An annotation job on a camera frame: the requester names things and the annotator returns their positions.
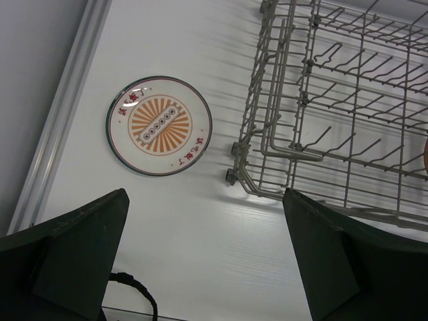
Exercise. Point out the aluminium table frame rail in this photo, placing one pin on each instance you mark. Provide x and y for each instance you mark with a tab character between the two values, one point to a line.
47	157

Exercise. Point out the grey wire dish rack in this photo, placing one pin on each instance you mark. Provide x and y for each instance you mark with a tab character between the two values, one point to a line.
337	109

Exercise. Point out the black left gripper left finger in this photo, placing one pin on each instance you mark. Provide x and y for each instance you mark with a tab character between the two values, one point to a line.
59	269

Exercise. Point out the white sunburst plate green rim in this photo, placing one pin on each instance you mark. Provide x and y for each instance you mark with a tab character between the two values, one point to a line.
158	126

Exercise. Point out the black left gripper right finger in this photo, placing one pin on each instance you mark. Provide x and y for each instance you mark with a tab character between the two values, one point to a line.
351	270

